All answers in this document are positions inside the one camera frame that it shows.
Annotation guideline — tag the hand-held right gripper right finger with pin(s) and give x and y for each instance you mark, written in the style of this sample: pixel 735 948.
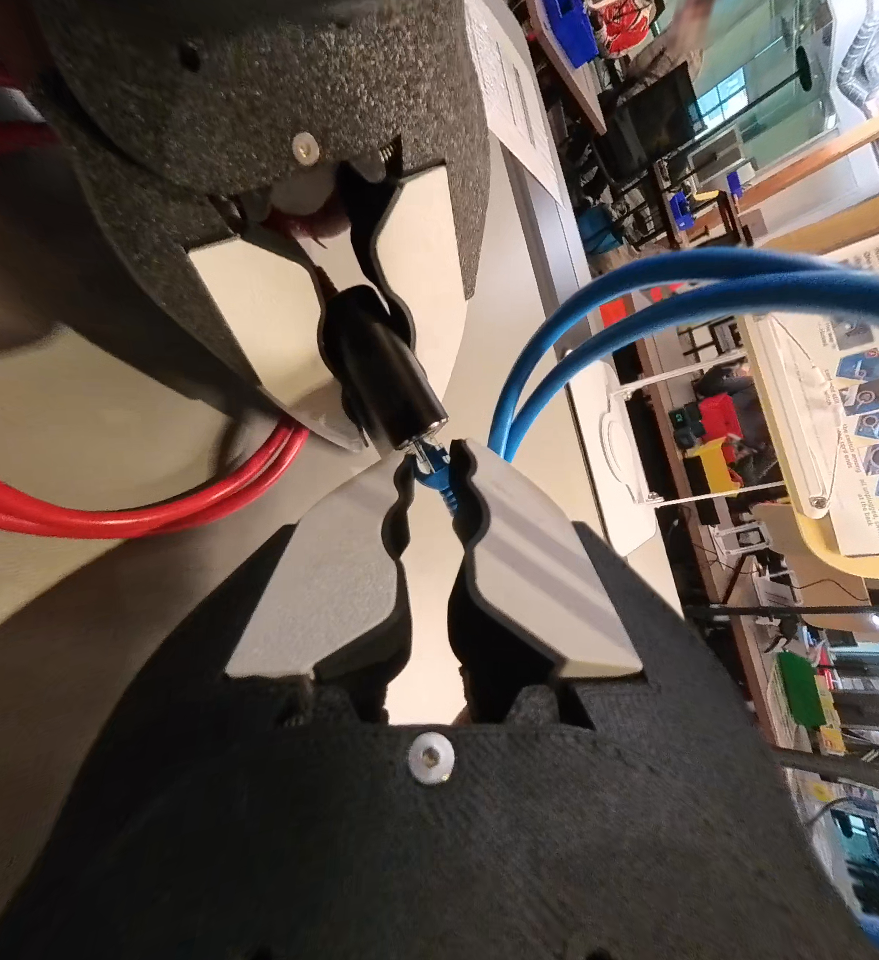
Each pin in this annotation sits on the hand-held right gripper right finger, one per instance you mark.
pixel 552 593

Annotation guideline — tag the black ethernet hub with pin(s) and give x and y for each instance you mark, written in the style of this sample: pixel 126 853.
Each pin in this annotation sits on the black ethernet hub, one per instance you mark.
pixel 380 360

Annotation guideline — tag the yellow box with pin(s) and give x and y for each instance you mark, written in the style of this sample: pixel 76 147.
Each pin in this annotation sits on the yellow box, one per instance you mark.
pixel 714 468

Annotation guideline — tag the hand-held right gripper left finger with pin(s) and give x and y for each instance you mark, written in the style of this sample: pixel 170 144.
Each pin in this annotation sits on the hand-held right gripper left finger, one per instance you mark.
pixel 320 593

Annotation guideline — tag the green box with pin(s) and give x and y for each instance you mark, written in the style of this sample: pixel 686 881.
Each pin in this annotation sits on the green box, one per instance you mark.
pixel 803 687

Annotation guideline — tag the white stand base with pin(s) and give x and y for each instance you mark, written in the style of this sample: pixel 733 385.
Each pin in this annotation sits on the white stand base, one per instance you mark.
pixel 627 435

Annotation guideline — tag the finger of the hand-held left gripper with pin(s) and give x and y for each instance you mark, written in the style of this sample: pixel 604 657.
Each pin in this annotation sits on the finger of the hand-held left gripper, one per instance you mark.
pixel 432 255
pixel 260 315

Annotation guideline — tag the instruction poster board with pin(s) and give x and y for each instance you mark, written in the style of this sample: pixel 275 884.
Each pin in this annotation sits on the instruction poster board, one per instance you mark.
pixel 860 405

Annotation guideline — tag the white board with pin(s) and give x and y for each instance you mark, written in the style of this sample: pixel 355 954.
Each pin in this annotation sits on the white board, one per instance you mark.
pixel 515 83

